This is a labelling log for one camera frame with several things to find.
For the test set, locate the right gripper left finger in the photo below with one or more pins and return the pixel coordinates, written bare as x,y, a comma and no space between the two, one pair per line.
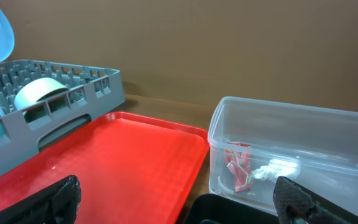
56,204

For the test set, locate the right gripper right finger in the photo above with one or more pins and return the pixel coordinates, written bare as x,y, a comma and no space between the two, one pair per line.
296,204

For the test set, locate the white tissue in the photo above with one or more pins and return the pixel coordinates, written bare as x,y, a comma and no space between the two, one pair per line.
275,169

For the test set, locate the red snack wrapper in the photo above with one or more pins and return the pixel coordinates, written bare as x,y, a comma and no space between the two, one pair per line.
239,164

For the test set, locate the green bowl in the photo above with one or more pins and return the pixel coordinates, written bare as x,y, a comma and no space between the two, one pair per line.
34,92

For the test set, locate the black waste tray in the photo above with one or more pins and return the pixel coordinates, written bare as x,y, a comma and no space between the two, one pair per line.
211,208

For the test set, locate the grey dishwasher rack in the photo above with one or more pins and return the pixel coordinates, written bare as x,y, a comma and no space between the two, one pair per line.
91,93

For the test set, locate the clear plastic bin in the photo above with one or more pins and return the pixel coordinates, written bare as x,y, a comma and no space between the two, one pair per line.
324,142

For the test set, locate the red plastic tray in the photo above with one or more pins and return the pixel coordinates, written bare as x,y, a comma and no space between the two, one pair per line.
131,168

